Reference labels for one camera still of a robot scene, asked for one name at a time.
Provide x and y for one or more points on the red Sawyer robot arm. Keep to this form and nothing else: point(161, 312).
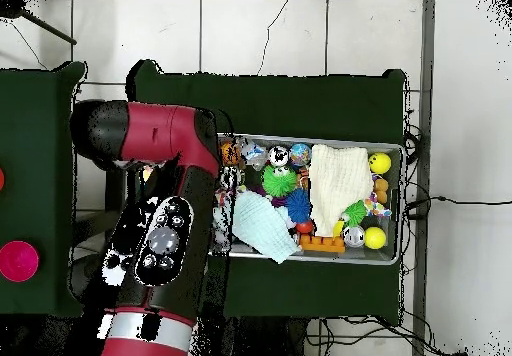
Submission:
point(168, 132)

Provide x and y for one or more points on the clear mesh bin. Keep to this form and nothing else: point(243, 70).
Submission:
point(392, 252)

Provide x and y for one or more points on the globe print ball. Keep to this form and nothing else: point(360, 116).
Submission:
point(300, 154)

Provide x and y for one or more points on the plain yellow ball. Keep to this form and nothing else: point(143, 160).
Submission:
point(375, 238)

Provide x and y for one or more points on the mint green cloth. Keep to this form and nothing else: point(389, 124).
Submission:
point(264, 228)

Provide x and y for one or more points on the orange toy brick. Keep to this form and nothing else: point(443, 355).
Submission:
point(322, 245)

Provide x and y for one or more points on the silver can with open top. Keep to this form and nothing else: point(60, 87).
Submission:
point(278, 156)

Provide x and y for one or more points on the red disc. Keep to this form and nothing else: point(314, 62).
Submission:
point(2, 179)

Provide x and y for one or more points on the small red ball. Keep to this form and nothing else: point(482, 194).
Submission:
point(305, 227)

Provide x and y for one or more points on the blue spiky ball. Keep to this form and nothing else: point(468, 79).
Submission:
point(299, 206)

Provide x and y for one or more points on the small orange basketball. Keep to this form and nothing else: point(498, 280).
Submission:
point(233, 154)

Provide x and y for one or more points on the yellow smiley ball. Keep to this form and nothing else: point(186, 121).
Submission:
point(379, 163)

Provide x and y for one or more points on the green fuzzy toy with eyes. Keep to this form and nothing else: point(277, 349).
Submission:
point(278, 182)

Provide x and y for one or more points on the orange plush toy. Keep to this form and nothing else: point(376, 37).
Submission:
point(381, 188)

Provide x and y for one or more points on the black tripod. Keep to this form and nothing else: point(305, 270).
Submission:
point(12, 9)

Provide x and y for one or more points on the crushed clear plastic bottle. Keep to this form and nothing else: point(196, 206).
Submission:
point(254, 153)

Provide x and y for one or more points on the green spiky ball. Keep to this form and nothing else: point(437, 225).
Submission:
point(356, 212)

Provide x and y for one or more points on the cream yellow cloth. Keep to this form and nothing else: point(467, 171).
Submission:
point(336, 188)

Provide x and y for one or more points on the side table with green cloth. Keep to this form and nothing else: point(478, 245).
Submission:
point(32, 212)

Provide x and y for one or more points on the pink disc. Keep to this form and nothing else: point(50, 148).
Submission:
point(18, 262)

